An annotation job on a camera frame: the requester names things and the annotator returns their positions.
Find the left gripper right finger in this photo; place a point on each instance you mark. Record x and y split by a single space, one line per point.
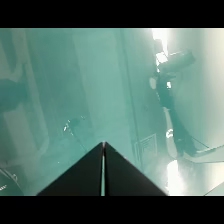
125 176

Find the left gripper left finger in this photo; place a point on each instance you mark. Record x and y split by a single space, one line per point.
83 176

